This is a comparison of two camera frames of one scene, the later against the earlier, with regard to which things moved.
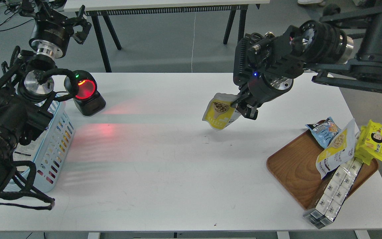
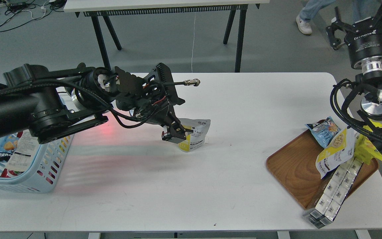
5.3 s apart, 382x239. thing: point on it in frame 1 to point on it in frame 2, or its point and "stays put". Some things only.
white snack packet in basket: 27,152 stays put
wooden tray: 294,165 stays put
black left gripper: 51,33 to 152,99
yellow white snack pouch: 341,150 stays put
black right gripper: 265,65 to 368,44
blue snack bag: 324,130 stays put
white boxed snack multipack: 334,194 stays put
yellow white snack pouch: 219,113 to 196,139
